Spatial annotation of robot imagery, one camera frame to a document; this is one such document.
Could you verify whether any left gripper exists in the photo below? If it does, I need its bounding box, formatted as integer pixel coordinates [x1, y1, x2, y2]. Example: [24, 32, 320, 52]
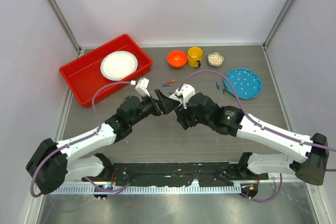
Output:
[130, 89, 180, 126]

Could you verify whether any white remote control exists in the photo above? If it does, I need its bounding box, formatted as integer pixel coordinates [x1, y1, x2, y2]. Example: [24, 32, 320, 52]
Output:
[169, 93, 182, 102]

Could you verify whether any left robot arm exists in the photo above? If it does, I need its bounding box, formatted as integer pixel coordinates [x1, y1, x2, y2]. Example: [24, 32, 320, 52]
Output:
[26, 89, 181, 198]

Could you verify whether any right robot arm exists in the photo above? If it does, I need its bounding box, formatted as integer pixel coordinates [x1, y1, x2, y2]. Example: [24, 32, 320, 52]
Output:
[170, 93, 329, 186]

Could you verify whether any orange bowl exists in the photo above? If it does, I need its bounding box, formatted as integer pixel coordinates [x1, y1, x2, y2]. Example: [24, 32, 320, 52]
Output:
[166, 50, 187, 68]

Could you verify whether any yellow mug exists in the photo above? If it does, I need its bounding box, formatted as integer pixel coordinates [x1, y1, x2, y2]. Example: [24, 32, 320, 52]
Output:
[187, 47, 203, 68]

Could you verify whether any patterned small bowl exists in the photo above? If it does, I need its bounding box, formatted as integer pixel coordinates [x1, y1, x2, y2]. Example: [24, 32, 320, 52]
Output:
[207, 52, 225, 67]

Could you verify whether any white paper plate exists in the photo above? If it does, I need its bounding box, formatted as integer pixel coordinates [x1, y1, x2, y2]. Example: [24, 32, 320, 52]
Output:
[100, 51, 138, 81]

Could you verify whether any blue dotted plate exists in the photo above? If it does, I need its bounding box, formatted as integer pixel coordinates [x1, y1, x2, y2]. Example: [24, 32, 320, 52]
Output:
[226, 68, 263, 100]

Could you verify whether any red plastic bin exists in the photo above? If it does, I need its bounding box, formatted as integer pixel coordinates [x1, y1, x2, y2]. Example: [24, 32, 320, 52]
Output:
[59, 34, 153, 108]

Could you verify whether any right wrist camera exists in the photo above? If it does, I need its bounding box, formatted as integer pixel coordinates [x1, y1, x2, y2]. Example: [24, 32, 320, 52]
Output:
[174, 83, 196, 109]

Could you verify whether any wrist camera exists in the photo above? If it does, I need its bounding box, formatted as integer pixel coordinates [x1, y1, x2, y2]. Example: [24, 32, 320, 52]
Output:
[130, 78, 150, 97]
[174, 83, 196, 109]

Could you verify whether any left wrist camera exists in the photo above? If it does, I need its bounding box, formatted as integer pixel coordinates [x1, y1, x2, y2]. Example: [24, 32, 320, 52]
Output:
[130, 78, 150, 97]

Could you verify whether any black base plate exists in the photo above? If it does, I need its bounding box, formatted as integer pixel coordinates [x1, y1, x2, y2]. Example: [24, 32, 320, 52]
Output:
[81, 161, 269, 187]

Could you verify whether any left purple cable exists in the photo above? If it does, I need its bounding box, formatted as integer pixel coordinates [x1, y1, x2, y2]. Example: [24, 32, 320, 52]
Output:
[30, 81, 132, 198]

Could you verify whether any white cable duct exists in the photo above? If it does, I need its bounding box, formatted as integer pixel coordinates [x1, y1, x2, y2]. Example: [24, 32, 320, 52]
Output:
[50, 182, 242, 195]

